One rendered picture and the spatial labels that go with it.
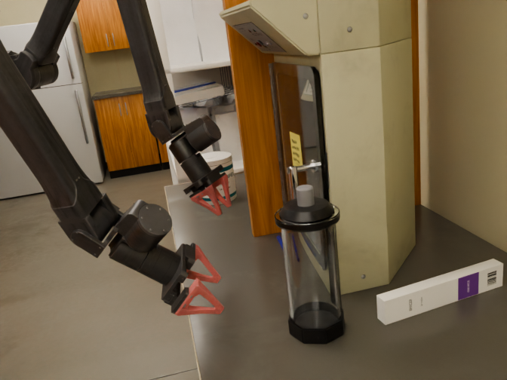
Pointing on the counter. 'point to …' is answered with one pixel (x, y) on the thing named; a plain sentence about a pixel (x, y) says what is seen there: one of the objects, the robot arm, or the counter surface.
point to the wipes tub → (215, 158)
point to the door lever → (297, 176)
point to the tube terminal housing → (367, 133)
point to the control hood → (281, 23)
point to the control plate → (258, 37)
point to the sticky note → (296, 149)
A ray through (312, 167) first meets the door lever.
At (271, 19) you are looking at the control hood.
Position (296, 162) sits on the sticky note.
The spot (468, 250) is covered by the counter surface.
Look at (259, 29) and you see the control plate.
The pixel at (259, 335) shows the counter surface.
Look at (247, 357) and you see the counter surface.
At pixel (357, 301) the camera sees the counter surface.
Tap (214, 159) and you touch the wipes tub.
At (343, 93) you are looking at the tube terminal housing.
